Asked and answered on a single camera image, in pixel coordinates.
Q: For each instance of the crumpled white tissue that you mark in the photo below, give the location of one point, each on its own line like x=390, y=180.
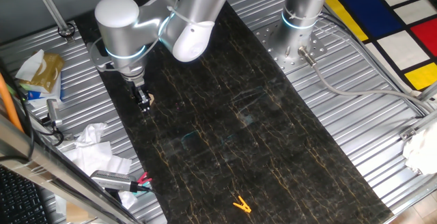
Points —
x=90, y=133

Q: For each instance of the black marble pattern mat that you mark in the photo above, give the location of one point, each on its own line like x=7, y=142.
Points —
x=222, y=132

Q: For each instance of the aluminium frame bar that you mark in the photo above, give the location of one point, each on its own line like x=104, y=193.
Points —
x=51, y=169

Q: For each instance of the orange clothespin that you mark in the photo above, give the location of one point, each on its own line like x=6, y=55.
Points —
x=243, y=206

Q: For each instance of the green plastic clip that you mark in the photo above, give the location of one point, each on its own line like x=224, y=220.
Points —
x=147, y=184

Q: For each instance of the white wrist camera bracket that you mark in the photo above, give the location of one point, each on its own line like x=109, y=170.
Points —
x=99, y=60

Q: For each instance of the aluminium profile with bracket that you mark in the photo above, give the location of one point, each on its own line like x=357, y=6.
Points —
x=408, y=133

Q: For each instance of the yellow tissue box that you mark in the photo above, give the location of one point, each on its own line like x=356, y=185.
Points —
x=48, y=72

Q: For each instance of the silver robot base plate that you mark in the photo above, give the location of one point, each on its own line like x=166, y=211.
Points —
x=264, y=36

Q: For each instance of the red plastic clip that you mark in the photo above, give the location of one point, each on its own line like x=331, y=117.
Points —
x=144, y=178

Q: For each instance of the grey camera stand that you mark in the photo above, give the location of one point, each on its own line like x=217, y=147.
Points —
x=53, y=111

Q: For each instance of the ribbed silver camera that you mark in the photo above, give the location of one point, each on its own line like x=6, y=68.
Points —
x=109, y=179

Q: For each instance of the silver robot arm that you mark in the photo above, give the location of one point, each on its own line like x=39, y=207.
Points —
x=119, y=29

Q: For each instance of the small wooden block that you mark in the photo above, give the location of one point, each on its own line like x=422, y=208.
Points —
x=152, y=99

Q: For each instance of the white cloth bundle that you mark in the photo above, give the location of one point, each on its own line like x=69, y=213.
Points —
x=421, y=149

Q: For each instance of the black keyboard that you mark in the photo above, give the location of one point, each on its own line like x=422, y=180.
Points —
x=20, y=200

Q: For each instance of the colour block patterned cloth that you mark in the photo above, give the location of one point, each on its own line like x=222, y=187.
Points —
x=362, y=5

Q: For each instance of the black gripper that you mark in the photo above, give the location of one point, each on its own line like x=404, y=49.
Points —
x=137, y=88

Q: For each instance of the white pulled tissue sheet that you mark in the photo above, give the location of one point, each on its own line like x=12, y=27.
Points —
x=30, y=67

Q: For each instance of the silver camera stand pole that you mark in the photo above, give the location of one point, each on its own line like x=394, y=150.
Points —
x=48, y=3

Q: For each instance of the blue white tissue pack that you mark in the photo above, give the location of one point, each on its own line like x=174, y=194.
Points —
x=37, y=96

